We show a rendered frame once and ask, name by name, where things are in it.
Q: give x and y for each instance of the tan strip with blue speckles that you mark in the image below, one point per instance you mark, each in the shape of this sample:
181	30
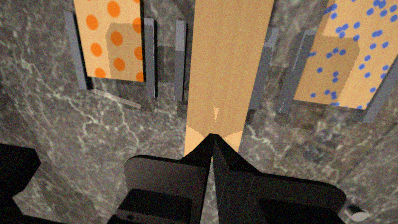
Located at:
354	48

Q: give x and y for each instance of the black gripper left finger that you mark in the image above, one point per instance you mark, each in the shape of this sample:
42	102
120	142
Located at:
186	177

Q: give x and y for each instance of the light wooden strip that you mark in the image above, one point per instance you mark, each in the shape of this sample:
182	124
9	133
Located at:
228	38

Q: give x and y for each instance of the orange polka-dotted tan strip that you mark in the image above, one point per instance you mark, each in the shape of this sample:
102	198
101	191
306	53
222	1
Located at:
112	38

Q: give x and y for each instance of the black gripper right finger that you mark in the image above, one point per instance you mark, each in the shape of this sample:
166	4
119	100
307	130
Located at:
239	186

